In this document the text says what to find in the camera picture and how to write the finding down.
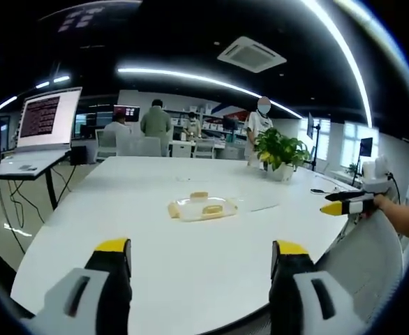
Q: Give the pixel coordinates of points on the black-legged side table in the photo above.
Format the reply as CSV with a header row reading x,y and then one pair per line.
x,y
49,181

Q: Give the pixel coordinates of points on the curved ceiling light strip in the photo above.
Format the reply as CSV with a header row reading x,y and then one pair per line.
x,y
351,63

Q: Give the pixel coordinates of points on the monitor on black stand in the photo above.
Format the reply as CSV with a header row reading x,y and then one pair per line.
x,y
311,127

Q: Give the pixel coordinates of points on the beige plastic buckle part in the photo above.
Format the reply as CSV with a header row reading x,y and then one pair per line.
x,y
212,210
173,210
199,196

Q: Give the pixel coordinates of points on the storage shelf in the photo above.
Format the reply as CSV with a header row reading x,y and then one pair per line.
x,y
213,122

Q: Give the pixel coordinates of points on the black box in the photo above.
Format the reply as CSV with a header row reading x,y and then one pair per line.
x,y
78,155

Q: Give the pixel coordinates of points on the long ceiling light strip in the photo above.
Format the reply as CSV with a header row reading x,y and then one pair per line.
x,y
204,79

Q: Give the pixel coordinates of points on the open laptop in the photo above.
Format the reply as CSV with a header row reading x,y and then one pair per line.
x,y
47,118

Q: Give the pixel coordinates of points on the ceiling air conditioner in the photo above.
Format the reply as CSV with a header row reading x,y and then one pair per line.
x,y
251,54

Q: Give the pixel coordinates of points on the dark monitor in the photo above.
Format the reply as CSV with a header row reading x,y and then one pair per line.
x,y
366,146

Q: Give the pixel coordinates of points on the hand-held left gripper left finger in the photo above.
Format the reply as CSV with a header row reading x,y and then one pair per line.
x,y
86,300

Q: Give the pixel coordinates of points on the green potted plant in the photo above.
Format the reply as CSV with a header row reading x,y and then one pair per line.
x,y
277,148

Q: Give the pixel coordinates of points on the desktop monitor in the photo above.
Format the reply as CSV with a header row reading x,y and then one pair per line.
x,y
126,113

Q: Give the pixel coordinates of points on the clear plastic tray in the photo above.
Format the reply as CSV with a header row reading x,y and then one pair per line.
x,y
190,211

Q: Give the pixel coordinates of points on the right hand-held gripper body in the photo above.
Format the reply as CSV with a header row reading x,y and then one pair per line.
x,y
375,178

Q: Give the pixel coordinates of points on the grey mesh chair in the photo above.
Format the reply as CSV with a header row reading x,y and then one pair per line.
x,y
365,258

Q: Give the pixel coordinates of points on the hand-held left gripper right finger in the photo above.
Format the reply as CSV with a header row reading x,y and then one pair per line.
x,y
295,300

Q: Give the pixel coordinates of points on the small black object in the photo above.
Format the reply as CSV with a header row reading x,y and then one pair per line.
x,y
318,191

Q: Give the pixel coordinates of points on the white office chair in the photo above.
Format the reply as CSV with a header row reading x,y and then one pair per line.
x,y
106,144
151,146
204,150

